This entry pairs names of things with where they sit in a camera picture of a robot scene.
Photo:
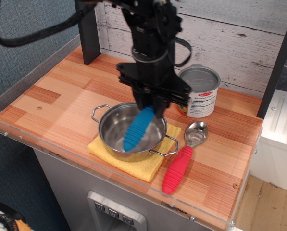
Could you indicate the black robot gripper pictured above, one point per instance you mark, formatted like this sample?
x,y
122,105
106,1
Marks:
x,y
154,82

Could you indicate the blue handled metal fork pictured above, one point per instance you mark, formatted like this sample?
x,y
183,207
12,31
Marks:
x,y
137,128

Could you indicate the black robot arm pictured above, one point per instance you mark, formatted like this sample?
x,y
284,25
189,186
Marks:
x,y
154,25

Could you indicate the stainless steel pot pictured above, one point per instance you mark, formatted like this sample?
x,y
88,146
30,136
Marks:
x,y
113,123

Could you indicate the toy food can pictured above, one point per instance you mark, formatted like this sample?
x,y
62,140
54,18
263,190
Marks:
x,y
204,83

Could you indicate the yellow cloth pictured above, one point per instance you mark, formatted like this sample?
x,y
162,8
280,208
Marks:
x,y
143,170

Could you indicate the grey toy kitchen cabinet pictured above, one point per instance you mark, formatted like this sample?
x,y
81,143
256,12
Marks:
x,y
71,185

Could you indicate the silver dispenser panel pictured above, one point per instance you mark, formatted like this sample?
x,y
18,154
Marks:
x,y
110,215

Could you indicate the white cabinet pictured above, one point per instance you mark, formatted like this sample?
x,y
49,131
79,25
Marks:
x,y
269,161

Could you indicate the orange cloth object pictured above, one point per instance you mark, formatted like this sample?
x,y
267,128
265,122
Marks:
x,y
22,226

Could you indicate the red handled metal spoon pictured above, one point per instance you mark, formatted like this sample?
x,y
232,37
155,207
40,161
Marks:
x,y
196,134

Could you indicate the dark grey right post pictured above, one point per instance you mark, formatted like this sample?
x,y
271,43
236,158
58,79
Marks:
x,y
274,78

